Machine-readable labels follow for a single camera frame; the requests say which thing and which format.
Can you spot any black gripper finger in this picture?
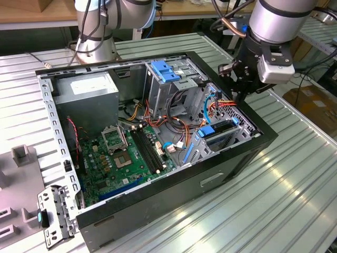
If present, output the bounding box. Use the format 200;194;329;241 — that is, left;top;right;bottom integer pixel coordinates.
217;62;242;104
240;84;275;104

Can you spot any orange red power wire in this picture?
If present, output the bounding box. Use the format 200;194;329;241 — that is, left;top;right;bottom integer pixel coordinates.
209;98;239;118

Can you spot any blue data wire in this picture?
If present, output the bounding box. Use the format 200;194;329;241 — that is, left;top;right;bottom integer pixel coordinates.
203;92;221;124

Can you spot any hard disk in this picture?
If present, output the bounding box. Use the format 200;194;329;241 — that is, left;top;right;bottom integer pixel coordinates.
182;118;241;166

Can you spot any grey metal disk bay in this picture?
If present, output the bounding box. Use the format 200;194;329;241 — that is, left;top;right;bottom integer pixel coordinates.
179;82;262;167

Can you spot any large brown cardboard box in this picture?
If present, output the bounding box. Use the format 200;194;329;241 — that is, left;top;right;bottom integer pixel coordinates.
283;84;337;144

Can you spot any blue plastic drive latch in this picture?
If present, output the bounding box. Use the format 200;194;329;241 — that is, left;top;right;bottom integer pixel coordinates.
151;60;182;83

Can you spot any grey optical drive cage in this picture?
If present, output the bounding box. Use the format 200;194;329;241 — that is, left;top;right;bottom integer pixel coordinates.
144;56;210;120

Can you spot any metal slat side table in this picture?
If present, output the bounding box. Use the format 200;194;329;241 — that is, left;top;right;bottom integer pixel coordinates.
300;18;337;56

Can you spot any wooden desk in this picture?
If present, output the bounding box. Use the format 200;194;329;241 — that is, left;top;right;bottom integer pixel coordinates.
0;0;253;31

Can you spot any black RAM slot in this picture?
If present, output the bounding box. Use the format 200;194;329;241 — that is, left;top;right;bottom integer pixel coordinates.
130;129;157;174
133;128;161;172
140;126;167;169
136;127;164;171

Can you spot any CPU socket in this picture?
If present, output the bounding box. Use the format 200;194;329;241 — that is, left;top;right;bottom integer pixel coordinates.
112;153;133;170

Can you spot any green motherboard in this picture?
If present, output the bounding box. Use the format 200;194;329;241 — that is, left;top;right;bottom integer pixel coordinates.
78;124;177;209

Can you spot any metal socket cover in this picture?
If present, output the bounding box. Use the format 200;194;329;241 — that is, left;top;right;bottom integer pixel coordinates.
101;124;130;155

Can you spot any black open PC case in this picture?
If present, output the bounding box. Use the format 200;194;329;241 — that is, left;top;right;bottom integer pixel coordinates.
35;51;279;253

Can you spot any grey power supply unit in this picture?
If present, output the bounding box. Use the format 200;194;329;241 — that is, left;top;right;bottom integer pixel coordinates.
52;71;120;138

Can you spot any blue expansion slot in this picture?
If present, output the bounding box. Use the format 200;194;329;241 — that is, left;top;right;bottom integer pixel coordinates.
97;177;142;200

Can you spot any grey part rack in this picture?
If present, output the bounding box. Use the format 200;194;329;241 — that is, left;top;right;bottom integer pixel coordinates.
0;143;51;248

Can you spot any black latch with blue tab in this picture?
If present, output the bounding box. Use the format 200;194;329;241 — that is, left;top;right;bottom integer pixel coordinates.
36;208;51;229

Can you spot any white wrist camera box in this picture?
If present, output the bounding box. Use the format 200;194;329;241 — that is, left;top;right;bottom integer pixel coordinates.
257;56;296;85

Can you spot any red orange wire bundle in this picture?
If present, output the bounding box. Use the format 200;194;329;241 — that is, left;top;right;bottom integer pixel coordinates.
143;99;206;148

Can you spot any blue wire with white plug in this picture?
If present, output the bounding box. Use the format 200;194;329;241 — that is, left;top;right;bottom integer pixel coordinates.
161;141;185;154

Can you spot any yellow orange wire bundle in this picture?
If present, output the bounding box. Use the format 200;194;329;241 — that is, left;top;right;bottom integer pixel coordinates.
123;99;145;122

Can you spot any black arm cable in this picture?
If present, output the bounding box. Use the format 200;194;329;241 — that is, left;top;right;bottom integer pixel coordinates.
68;0;110;66

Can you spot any red black fan wire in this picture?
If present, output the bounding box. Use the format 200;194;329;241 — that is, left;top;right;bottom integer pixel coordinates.
66;118;80;169

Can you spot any black cable with metal plug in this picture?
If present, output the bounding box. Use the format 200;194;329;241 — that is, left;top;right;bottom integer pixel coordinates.
25;51;52;69

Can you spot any grey card retention bracket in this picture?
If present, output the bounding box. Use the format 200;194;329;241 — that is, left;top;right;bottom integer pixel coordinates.
36;184;80;250

